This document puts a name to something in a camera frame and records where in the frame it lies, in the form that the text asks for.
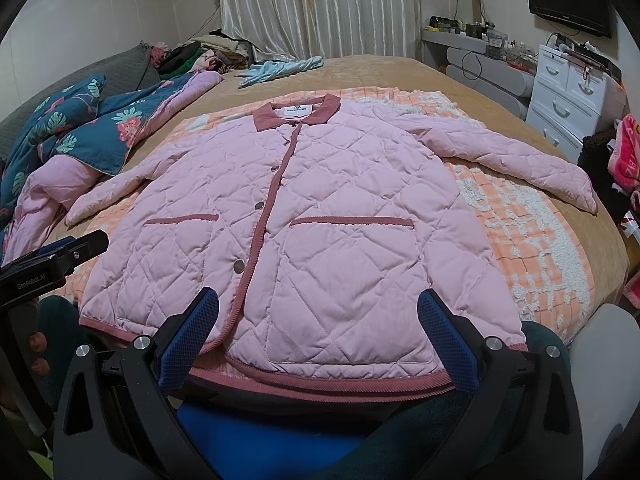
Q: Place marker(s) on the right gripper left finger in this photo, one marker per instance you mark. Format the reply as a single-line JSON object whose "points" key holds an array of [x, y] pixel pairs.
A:
{"points": [[114, 417]]}

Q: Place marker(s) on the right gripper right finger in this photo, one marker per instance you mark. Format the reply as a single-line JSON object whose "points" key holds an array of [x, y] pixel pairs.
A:
{"points": [[522, 419]]}

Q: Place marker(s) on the pink quilted jacket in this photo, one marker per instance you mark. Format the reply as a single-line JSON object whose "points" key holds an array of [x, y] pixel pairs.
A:
{"points": [[318, 225]]}

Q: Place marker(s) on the pile of mixed clothes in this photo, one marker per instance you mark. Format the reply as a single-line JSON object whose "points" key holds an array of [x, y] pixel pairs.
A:
{"points": [[215, 52]]}

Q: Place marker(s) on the person left hand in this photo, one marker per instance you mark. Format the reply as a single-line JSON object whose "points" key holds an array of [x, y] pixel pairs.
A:
{"points": [[38, 345]]}

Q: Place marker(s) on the blue floral pink duvet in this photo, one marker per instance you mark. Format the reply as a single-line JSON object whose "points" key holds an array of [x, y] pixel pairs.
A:
{"points": [[96, 150]]}

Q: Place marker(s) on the orange white checkered blanket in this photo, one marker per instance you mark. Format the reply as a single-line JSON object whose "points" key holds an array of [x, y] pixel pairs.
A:
{"points": [[539, 254]]}

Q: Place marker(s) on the blue floral pillow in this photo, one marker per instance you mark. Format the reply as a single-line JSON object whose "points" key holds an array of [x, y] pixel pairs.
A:
{"points": [[55, 116]]}

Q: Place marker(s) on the pink red towel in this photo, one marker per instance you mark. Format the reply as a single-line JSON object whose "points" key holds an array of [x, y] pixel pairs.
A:
{"points": [[623, 165]]}

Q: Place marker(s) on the light blue garment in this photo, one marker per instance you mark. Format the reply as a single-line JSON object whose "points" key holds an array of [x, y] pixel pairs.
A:
{"points": [[272, 70]]}

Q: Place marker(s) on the white drawer chest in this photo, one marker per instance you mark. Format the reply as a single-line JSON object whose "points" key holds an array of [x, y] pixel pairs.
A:
{"points": [[572, 100]]}

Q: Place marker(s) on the tan bed cover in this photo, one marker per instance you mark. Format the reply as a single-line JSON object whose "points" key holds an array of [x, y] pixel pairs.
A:
{"points": [[604, 245]]}

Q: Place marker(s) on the striped beige curtain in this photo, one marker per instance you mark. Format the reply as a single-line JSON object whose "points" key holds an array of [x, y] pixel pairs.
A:
{"points": [[329, 28]]}

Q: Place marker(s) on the grey vanity desk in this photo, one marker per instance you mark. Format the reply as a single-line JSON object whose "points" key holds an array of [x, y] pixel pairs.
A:
{"points": [[465, 60]]}

